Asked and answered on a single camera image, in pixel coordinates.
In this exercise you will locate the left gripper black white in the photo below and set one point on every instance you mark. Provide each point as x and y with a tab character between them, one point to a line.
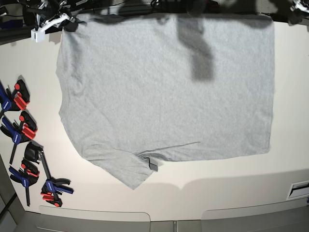
299	11

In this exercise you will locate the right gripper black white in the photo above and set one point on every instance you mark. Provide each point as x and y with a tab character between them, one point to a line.
55	13

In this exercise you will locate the grey T-shirt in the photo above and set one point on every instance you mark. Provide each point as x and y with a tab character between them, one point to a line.
169	87

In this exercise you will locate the top bar clamp blue red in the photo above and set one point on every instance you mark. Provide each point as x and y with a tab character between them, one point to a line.
15	100

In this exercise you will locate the long bar clamp blue red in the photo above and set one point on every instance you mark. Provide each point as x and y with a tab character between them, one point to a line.
53	187

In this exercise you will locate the white label plate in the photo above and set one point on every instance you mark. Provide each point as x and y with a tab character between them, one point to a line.
298	190

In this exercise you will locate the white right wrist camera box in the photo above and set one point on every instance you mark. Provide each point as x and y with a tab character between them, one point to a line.
37	36

